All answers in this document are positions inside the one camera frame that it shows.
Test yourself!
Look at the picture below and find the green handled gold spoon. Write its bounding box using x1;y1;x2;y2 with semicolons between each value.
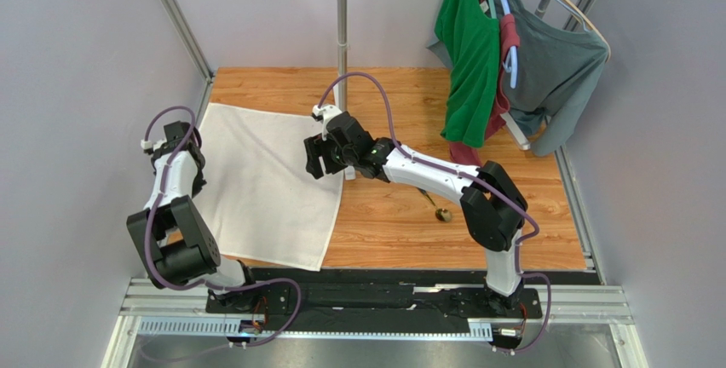
418;188;452;223

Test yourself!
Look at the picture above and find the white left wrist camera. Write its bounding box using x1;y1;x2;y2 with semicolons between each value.
140;138;166;155

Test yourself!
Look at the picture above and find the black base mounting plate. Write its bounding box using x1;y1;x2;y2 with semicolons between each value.
205;267;602;336

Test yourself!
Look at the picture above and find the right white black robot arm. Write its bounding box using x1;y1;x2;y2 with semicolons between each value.
304;105;527;309

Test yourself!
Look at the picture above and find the green shirt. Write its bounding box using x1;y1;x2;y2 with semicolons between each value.
434;0;500;148

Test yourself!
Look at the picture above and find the maroon shirt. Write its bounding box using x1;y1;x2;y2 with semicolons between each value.
448;12;521;166

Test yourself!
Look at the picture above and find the light blue clothes hanger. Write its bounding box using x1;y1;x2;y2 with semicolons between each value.
481;0;521;91

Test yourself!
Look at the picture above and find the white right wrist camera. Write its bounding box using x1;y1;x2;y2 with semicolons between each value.
312;104;343;140

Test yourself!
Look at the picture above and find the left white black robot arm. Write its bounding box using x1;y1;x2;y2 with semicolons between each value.
126;121;256;297

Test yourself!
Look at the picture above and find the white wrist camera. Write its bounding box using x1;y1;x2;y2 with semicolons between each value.
312;104;343;140
140;138;166;155

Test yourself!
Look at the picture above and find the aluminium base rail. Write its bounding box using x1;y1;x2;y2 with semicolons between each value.
102;267;648;367

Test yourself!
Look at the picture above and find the white clothes rack stand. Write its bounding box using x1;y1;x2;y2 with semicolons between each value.
333;0;356;181

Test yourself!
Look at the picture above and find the white cloth napkin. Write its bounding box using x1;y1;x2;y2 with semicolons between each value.
194;104;343;271

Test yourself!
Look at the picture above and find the grey-blue shirt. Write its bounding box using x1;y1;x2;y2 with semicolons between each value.
429;0;608;157

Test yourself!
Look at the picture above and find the aluminium frame post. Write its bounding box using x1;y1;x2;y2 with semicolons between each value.
160;0;215;83

